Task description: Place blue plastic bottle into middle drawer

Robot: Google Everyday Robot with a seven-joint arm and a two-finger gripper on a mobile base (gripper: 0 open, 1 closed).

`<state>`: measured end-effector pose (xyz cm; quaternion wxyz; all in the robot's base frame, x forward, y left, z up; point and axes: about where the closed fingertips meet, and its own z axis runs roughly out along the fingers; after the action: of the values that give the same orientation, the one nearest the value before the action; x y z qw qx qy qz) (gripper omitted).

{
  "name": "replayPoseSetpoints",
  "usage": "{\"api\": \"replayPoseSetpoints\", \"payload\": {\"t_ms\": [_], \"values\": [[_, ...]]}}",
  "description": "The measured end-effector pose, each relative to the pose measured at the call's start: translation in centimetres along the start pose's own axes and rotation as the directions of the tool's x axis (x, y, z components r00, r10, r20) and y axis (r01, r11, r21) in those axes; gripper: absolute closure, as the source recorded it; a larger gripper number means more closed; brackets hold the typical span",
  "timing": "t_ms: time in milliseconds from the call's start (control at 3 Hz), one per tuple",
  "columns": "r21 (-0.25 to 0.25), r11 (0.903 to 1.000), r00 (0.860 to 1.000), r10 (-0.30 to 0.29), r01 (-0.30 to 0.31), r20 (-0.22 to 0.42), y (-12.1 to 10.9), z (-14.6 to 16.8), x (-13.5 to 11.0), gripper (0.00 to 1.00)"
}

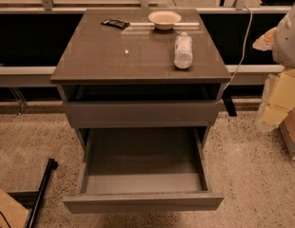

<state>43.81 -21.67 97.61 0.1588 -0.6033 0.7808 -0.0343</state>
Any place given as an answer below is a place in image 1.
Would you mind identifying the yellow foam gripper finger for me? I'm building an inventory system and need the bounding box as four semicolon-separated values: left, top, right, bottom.
252;28;277;51
256;68;295;132

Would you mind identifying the clear plastic water bottle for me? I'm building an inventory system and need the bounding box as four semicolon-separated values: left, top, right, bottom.
174;32;193;69

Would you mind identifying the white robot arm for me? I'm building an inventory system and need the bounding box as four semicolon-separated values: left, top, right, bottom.
253;4;295;132

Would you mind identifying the grey top drawer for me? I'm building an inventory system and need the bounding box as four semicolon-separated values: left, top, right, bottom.
63;101;219;128

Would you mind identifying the grey drawer cabinet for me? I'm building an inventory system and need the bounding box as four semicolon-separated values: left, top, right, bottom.
50;9;230;147

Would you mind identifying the open grey middle drawer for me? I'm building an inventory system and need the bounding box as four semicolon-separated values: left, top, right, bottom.
63;127;224;214

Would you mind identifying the metal railing beam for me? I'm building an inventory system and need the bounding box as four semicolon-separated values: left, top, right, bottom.
0;65;284;87

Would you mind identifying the cardboard box right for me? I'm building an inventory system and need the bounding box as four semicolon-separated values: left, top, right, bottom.
280;107;295;161

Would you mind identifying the cardboard box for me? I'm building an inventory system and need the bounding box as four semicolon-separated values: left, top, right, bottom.
280;107;295;161
0;188;29;228

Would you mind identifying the white paper bowl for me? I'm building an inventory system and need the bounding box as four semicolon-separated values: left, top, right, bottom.
148;10;182;30

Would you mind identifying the black snack packet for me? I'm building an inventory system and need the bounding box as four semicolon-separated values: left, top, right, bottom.
102;18;130;29

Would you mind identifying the cardboard box bottom left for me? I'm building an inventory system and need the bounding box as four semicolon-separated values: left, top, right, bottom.
0;188;29;228

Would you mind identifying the white cable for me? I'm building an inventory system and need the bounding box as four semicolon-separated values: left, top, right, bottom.
223;6;254;92

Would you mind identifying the black metal frame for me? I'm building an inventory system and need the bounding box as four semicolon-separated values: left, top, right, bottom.
6;158;59;228

